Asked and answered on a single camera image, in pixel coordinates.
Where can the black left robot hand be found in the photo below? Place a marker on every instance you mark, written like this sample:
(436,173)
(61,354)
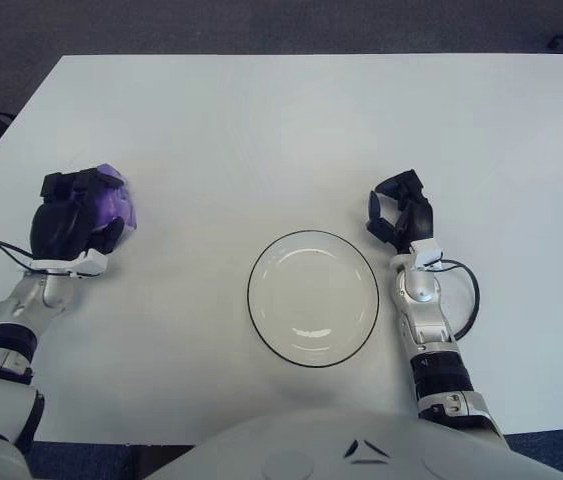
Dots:
(58,225)

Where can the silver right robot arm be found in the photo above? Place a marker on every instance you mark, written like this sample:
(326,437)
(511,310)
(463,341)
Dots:
(431,320)

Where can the white plate with black rim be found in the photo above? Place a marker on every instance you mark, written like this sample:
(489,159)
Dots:
(313,300)

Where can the purple tissue paper pack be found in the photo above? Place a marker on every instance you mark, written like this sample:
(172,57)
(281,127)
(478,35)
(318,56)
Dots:
(116,200)

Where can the grey robot torso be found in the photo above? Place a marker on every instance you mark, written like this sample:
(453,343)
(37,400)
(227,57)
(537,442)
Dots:
(386,450)

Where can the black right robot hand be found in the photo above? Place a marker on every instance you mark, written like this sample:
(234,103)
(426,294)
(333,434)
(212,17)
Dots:
(418,217)

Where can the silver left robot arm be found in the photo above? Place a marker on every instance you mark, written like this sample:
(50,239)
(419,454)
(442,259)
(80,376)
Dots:
(6,330)

